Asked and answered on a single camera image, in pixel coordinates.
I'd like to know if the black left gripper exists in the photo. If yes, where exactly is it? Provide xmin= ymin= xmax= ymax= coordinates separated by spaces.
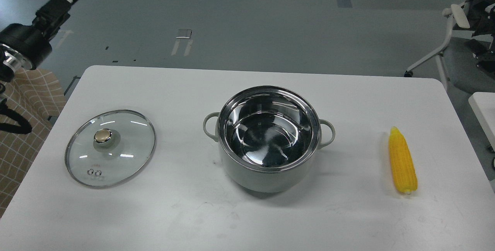
xmin=0 ymin=0 xmax=79 ymax=70

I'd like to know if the glass pot lid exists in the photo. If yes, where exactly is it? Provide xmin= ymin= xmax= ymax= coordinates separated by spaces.
xmin=64 ymin=109 xmax=156 ymax=189

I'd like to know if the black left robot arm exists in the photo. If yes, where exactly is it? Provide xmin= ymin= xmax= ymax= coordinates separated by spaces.
xmin=0 ymin=0 xmax=79 ymax=135

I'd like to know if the yellow corn cob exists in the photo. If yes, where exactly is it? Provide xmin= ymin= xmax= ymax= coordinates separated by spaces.
xmin=388 ymin=126 xmax=418 ymax=195

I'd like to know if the brown checkered cloth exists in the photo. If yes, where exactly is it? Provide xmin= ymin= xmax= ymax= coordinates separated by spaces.
xmin=0 ymin=69 xmax=67 ymax=215

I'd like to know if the grey office chair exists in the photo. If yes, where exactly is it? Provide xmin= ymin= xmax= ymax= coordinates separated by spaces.
xmin=404 ymin=0 xmax=495 ymax=94

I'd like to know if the white side table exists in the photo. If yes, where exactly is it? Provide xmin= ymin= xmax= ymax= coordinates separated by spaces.
xmin=468 ymin=92 xmax=495 ymax=150

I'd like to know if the grey pot with handles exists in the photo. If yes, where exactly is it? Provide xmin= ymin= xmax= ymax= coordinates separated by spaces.
xmin=203 ymin=85 xmax=336 ymax=193

